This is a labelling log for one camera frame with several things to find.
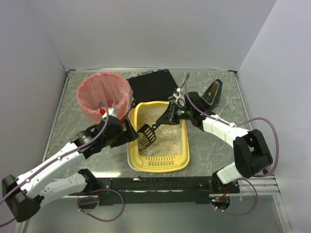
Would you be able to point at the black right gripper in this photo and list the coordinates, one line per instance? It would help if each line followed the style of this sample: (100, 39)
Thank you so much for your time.
(172, 114)

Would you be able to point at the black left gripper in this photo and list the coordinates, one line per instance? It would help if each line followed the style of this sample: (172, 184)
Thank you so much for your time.
(125, 132)

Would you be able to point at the black litter scoop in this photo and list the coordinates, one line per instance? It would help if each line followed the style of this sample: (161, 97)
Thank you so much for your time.
(146, 136)

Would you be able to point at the yellow litter box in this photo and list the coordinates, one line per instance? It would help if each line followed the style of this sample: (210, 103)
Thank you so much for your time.
(170, 152)

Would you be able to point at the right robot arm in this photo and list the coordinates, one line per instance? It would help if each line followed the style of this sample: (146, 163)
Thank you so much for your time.
(251, 152)

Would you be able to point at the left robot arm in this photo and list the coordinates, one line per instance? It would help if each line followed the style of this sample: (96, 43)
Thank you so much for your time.
(27, 193)

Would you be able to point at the black carrying case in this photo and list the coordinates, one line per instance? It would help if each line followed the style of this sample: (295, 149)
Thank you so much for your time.
(152, 86)

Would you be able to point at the black metronome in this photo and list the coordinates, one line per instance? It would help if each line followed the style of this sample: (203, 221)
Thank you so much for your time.
(212, 95)

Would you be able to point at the red waste basket with liner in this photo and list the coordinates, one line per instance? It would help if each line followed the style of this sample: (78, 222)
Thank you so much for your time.
(110, 87)

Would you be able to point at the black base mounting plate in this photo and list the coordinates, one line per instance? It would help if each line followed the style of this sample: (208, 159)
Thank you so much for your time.
(145, 190)

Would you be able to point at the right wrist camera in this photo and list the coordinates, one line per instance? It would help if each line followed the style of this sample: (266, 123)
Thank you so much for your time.
(178, 98)

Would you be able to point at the aluminium frame rail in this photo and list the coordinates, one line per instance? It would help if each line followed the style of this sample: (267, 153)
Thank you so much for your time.
(264, 186)

